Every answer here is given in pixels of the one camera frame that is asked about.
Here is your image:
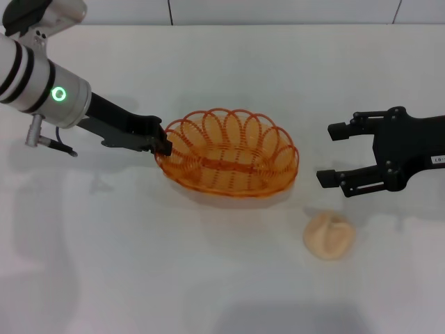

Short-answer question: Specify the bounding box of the orange wire oval basket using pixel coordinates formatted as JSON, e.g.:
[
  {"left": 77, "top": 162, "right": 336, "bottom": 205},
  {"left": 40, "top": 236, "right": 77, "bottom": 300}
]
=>
[{"left": 154, "top": 107, "right": 300, "bottom": 198}]

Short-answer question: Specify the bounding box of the beige steamed bun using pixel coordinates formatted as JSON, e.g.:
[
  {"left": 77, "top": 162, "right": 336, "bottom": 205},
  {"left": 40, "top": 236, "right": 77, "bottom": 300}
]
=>
[{"left": 302, "top": 211, "right": 357, "bottom": 262}]

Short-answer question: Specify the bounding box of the left wrist connector cable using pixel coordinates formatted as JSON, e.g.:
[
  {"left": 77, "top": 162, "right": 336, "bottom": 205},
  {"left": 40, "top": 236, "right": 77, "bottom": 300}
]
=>
[{"left": 24, "top": 113, "right": 78, "bottom": 157}]

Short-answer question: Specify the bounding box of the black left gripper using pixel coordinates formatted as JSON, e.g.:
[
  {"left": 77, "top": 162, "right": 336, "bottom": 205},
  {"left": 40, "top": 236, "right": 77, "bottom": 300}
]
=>
[{"left": 78, "top": 92, "right": 174, "bottom": 157}]

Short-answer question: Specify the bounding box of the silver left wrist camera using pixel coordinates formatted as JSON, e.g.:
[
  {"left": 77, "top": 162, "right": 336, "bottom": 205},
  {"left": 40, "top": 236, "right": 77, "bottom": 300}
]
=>
[{"left": 2, "top": 0, "right": 87, "bottom": 38}]

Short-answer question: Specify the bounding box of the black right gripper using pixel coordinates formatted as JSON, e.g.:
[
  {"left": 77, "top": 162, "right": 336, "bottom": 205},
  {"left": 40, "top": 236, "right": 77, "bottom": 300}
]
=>
[{"left": 316, "top": 106, "right": 445, "bottom": 198}]

